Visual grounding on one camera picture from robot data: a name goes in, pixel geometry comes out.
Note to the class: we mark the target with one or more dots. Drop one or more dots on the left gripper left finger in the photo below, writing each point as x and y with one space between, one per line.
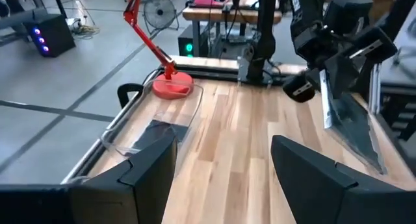
143 191

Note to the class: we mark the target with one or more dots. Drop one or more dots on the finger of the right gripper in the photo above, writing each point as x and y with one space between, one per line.
300 87
370 47

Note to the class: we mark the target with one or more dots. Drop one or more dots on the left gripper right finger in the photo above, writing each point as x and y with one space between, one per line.
325 191

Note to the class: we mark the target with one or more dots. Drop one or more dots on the disc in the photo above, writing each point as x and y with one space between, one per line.
162 128

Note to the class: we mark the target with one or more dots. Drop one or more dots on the jewel case black-white swirl cover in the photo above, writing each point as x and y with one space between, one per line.
354 130

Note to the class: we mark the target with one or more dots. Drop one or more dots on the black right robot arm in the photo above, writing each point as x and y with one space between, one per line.
265 29

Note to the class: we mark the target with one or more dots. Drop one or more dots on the clear plastic bin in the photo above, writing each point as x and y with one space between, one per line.
152 115

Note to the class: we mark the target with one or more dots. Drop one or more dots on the wooden workbench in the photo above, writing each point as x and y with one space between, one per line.
227 14

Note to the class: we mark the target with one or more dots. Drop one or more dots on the red desk lamp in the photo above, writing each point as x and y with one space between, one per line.
172 87

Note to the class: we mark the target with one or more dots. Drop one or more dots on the black box green light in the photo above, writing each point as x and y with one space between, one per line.
191 42

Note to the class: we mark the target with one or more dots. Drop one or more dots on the black floor fan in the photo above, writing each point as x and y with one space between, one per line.
160 11

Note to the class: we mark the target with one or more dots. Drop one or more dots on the black tower purple lights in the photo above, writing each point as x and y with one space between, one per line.
50 34

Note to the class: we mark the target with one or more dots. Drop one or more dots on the black aluminium table frame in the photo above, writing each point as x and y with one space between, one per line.
208 75

